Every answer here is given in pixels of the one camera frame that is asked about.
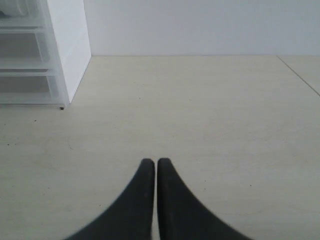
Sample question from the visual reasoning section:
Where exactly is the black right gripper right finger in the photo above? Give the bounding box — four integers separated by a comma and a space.
157, 158, 249, 240

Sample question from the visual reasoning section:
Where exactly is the clear wide drawer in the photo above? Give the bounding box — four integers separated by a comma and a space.
0, 75, 64, 105
0, 27, 59, 76

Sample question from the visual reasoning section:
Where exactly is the white plastic drawer cabinet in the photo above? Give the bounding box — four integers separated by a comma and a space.
0, 0, 92, 109

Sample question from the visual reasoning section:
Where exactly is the clear middle wide drawer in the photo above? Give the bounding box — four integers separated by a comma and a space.
0, 27, 59, 76

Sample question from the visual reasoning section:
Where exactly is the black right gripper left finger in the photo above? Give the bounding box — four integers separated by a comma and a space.
68, 158, 155, 240

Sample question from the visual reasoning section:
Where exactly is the clear bottom wide drawer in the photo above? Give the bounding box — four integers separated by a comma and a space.
0, 75, 64, 105

